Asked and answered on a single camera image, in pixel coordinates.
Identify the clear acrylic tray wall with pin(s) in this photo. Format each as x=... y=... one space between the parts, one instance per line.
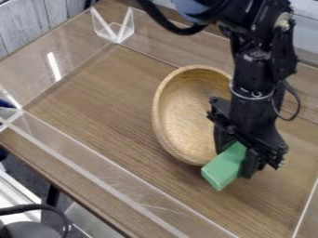
x=81 y=129

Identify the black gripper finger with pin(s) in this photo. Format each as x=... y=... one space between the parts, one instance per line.
x=253 y=163
x=224 y=138

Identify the clear acrylic corner bracket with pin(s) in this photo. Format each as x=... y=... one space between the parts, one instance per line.
x=116 y=32

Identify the black table leg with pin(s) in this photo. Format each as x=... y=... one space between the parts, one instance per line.
x=53 y=196

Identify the blue object at edge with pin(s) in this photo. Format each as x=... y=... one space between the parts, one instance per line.
x=6 y=104

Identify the green rectangular block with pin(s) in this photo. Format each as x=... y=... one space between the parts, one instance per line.
x=223 y=170

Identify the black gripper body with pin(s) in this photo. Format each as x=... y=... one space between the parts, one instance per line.
x=251 y=117

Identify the brown wooden bowl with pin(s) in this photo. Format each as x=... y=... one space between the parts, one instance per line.
x=180 y=108

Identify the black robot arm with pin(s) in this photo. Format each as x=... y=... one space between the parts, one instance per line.
x=260 y=28

